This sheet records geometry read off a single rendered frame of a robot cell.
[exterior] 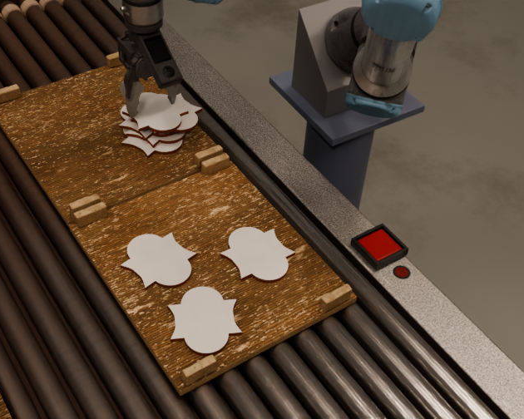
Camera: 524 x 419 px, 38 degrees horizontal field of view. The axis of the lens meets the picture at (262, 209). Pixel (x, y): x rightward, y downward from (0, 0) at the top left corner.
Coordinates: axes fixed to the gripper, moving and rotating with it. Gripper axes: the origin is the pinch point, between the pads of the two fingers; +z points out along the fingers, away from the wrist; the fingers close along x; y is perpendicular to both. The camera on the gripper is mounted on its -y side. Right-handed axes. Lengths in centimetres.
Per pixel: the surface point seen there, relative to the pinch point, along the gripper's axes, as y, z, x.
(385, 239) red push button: -48, 7, -23
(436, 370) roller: -74, 8, -13
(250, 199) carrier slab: -26.9, 6.0, -6.5
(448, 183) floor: 21, 99, -131
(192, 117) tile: -4.4, 1.7, -6.5
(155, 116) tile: -1.6, 0.7, 0.5
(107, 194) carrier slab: -12.2, 6.0, 16.4
